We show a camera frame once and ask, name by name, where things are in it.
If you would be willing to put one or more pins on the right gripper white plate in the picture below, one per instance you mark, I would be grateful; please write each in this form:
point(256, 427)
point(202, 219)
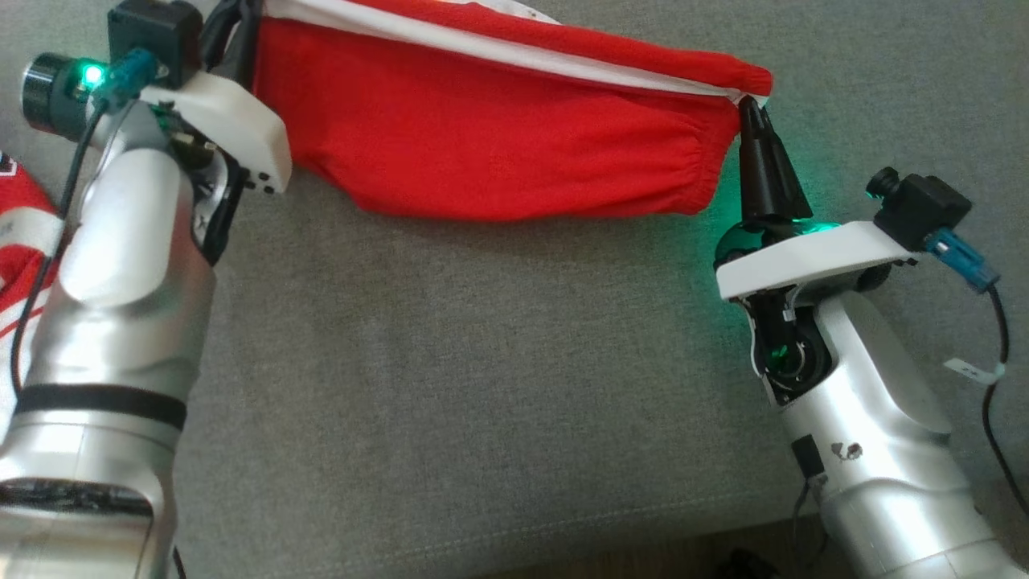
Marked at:
point(812, 253)

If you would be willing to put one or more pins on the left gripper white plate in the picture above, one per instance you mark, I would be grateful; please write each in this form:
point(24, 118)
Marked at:
point(233, 129)

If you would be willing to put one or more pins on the red shorts with white stripes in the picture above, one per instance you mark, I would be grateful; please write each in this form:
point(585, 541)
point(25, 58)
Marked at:
point(482, 137)

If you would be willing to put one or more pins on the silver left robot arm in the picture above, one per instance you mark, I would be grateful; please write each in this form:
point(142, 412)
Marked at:
point(120, 322)

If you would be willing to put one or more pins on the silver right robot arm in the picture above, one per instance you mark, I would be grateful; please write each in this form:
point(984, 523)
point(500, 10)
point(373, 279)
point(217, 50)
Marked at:
point(876, 450)

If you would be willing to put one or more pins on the red white printed garment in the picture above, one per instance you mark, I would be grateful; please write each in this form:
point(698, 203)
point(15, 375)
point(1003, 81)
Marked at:
point(24, 209)

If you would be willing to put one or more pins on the grey sofa seat cushion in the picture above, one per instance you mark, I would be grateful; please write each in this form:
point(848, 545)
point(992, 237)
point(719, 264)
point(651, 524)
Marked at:
point(482, 386)

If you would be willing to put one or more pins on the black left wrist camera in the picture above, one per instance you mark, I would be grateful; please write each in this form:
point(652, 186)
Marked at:
point(153, 28)

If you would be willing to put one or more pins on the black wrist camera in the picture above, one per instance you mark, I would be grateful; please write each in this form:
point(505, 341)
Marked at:
point(920, 205)
point(153, 28)

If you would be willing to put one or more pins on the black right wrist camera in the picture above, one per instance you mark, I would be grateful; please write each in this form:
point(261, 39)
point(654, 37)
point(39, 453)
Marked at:
point(920, 205)

